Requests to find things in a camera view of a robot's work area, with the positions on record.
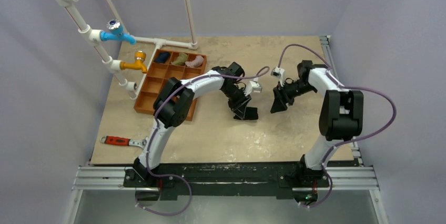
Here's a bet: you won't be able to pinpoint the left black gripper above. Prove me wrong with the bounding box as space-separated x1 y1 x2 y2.
221 85 251 119

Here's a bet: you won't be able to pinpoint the black underwear white waistband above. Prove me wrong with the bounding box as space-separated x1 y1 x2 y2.
233 106 259 120

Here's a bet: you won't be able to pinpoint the orange compartment tray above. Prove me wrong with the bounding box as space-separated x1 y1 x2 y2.
134 49 207 115

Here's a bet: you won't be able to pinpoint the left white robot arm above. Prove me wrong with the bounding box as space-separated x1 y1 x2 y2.
133 62 262 187

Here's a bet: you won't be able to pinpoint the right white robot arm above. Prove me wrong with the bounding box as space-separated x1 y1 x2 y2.
270 60 364 186

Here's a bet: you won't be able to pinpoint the rolled pink underwear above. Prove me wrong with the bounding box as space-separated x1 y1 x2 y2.
185 55 204 68

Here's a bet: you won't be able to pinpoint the rolled olive green underwear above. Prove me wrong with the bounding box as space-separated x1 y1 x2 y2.
171 52 188 66

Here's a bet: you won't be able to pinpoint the rolled navy blue underwear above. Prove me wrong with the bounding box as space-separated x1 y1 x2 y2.
154 52 170 64

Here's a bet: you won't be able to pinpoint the orange plastic faucet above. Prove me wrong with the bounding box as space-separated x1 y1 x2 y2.
119 50 147 74

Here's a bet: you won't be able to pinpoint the blue plastic faucet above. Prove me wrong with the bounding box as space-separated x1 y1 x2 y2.
99 19 137 45

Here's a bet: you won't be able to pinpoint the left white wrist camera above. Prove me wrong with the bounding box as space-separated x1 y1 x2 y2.
244 80 262 96

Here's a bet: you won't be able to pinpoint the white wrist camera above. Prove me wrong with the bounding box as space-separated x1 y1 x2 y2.
244 80 262 96
271 67 286 87

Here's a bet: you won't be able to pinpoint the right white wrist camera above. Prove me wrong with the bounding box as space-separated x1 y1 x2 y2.
271 67 286 87

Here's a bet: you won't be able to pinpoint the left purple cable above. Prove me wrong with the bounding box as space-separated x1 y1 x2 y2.
135 65 271 216

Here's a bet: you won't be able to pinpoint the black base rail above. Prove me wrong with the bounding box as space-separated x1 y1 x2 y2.
123 159 329 202

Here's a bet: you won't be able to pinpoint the aluminium frame rails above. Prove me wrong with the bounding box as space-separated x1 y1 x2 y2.
64 35 389 224

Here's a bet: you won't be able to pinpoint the red handled adjustable wrench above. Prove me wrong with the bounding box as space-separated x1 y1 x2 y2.
100 136 147 149

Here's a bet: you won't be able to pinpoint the white pvc pipe frame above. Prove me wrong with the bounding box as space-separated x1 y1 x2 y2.
55 0 198 100

